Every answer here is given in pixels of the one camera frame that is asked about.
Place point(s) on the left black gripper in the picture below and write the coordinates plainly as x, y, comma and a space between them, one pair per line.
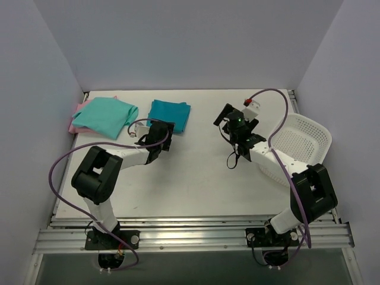
165, 136

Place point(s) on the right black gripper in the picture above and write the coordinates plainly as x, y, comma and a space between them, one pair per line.
223, 113

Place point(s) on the teal t shirt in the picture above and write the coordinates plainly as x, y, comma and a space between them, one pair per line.
177, 113

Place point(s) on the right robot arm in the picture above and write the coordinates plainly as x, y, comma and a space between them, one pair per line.
311, 190

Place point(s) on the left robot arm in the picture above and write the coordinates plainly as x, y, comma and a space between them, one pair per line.
97, 174

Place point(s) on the folded mint green t shirt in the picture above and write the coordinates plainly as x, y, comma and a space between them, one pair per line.
131, 113

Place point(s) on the white perforated plastic basket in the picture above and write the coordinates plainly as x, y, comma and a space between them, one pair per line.
298, 141

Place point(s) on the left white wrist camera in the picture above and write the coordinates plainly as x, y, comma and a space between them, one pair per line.
138, 130

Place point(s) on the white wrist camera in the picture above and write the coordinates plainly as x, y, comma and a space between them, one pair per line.
251, 109
138, 130

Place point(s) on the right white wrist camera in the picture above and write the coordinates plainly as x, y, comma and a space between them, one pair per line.
251, 109

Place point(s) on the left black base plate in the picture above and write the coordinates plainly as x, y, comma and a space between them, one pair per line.
96, 240

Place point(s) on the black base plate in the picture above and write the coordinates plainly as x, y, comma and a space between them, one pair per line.
96, 240
266, 237

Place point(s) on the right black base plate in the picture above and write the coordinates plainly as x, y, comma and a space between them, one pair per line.
266, 237

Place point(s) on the aluminium rail frame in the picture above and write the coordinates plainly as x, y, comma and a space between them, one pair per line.
188, 200

